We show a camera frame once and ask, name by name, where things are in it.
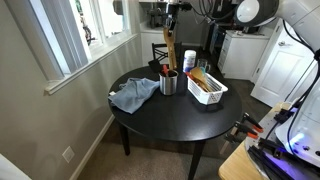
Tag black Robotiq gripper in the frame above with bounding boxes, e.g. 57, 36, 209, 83
164, 1, 182, 33

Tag long wooden spoon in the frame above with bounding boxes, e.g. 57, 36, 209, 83
162, 27, 178, 71

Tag steel tin can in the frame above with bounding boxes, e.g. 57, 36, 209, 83
158, 69, 179, 97

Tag dark kitchen appliance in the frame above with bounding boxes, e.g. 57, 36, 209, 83
148, 7, 164, 29

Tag white kitchen cabinet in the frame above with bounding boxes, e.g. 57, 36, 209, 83
139, 23, 178, 67

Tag black metal chair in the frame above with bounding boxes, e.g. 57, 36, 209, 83
151, 41, 184, 73

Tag white wipes canister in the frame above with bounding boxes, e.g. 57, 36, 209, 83
182, 49, 197, 74

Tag black spatula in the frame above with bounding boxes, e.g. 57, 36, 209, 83
148, 59, 165, 75

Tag clear glass mug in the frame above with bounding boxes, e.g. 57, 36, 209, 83
197, 58, 212, 74

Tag red silicone spatula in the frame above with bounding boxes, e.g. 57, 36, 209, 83
184, 71, 196, 81

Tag wide wooden spatula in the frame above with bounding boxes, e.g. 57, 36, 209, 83
189, 66, 213, 93

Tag white framed window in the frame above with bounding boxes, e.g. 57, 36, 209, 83
28, 0, 138, 97

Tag white drawer cabinet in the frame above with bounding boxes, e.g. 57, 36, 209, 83
217, 29, 271, 81

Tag blue cloth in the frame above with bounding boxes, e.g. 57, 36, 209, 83
108, 77, 160, 115

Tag white plastic basket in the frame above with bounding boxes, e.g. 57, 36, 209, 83
186, 73, 229, 106

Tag black round table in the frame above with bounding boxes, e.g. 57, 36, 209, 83
107, 64, 243, 180

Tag grey vertical blinds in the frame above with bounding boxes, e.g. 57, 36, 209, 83
39, 0, 90, 76

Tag black orange clamp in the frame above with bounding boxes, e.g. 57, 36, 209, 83
241, 112, 264, 134
224, 121, 259, 144

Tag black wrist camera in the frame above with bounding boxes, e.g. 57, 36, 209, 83
178, 1, 193, 11

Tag red handled utensil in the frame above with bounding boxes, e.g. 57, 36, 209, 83
161, 64, 170, 78

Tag grey metal base plate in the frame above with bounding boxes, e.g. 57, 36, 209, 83
244, 109, 320, 180

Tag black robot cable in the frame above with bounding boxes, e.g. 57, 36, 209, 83
266, 49, 320, 158

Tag white wall outlet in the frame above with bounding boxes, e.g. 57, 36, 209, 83
61, 145, 76, 164

